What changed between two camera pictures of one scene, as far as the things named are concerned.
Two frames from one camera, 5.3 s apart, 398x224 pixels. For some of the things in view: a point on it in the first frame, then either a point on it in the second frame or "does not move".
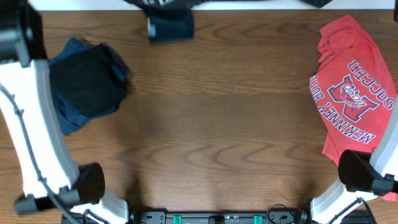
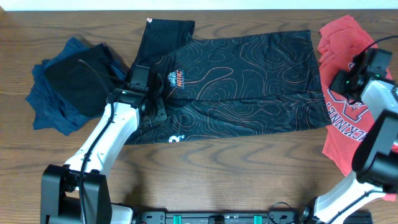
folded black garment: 93,81 does not move
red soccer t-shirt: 352,89 does not move
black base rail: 217,217 does not move
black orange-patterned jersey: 171,20 -> 215,83
